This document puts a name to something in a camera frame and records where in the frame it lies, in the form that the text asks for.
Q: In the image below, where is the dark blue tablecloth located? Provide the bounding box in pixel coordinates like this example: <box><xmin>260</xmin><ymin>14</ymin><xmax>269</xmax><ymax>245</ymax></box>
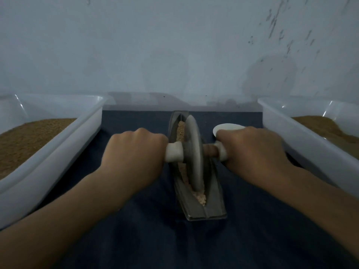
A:
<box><xmin>34</xmin><ymin>111</ymin><xmax>359</xmax><ymax>269</ymax></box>

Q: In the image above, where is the person's right forearm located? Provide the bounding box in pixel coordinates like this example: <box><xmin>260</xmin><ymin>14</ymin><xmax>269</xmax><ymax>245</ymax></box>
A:
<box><xmin>266</xmin><ymin>165</ymin><xmax>359</xmax><ymax>261</ymax></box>

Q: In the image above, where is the white plastic tray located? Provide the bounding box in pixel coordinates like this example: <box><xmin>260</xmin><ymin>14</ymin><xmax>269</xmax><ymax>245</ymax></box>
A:
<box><xmin>0</xmin><ymin>93</ymin><xmax>107</xmax><ymax>230</ymax></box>
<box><xmin>257</xmin><ymin>97</ymin><xmax>359</xmax><ymax>198</ymax></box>

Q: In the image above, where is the metal grinding wheel with handles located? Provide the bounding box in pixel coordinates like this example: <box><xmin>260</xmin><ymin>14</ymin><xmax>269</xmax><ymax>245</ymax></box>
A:
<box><xmin>164</xmin><ymin>115</ymin><xmax>229</xmax><ymax>193</ymax></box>

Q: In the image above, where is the white round plate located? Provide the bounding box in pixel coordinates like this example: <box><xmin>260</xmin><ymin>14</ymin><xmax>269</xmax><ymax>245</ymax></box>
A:
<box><xmin>212</xmin><ymin>123</ymin><xmax>246</xmax><ymax>139</ymax></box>

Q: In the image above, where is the small ground grain portion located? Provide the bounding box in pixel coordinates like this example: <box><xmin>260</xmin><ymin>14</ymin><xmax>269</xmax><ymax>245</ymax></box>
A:
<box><xmin>175</xmin><ymin>120</ymin><xmax>207</xmax><ymax>206</ymax></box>

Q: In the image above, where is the person's left hand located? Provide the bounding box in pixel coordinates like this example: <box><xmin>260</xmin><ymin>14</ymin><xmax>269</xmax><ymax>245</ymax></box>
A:
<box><xmin>99</xmin><ymin>128</ymin><xmax>169</xmax><ymax>193</ymax></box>

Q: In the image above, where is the person's right hand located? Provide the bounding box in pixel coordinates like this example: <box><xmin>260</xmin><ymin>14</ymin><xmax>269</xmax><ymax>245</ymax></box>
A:
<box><xmin>216</xmin><ymin>127</ymin><xmax>292</xmax><ymax>185</ymax></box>

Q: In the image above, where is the boat-shaped metal grinding trough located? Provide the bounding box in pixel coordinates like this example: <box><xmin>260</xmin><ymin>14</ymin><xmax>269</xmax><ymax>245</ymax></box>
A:
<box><xmin>168</xmin><ymin>111</ymin><xmax>228</xmax><ymax>221</ymax></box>

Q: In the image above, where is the person's left forearm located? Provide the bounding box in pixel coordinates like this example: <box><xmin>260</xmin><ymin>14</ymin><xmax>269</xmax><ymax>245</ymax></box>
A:
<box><xmin>0</xmin><ymin>172</ymin><xmax>134</xmax><ymax>269</ymax></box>

